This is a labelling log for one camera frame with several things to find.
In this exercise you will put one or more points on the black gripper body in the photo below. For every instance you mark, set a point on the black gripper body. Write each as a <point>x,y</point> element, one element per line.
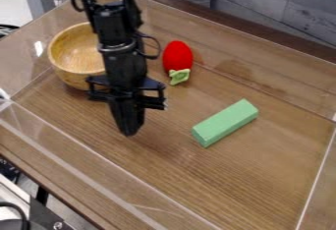
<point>147,94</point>

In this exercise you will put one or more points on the clear acrylic enclosure wall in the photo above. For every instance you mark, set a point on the clear acrylic enclosure wall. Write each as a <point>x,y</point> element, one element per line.
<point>265,178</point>

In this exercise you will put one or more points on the black metal table leg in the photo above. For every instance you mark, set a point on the black metal table leg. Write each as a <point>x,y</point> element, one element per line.
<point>41,196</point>

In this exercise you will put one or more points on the brown wooden bowl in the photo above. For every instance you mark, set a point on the brown wooden bowl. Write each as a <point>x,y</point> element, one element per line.
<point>73,55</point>

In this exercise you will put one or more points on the green foam stick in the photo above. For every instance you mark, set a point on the green foam stick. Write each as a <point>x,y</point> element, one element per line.
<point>224,122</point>

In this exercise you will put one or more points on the red toy strawberry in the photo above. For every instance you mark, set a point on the red toy strawberry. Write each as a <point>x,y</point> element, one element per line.
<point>177,61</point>

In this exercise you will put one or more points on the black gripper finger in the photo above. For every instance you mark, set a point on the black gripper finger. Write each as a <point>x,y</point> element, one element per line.
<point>135,117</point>
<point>119,114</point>

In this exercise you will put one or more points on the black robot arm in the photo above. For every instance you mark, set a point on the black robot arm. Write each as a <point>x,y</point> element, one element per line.
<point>123,87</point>

